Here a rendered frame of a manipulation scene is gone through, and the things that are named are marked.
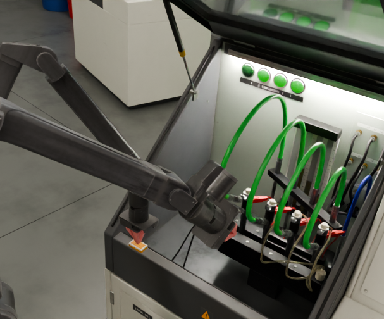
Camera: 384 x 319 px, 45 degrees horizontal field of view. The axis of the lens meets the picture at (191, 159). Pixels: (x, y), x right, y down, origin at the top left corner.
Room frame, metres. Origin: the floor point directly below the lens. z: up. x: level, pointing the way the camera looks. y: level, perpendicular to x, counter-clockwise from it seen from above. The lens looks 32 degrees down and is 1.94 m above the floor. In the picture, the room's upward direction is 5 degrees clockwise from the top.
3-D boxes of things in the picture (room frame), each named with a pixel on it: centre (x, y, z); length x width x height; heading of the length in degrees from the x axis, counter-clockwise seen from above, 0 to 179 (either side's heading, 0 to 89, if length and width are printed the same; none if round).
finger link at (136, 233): (1.06, 0.15, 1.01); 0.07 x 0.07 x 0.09; 57
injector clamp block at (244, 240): (1.06, -0.28, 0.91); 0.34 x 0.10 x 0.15; 56
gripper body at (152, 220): (1.05, 0.14, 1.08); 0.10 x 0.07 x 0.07; 57
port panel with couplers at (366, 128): (1.21, -0.52, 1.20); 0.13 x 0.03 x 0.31; 56
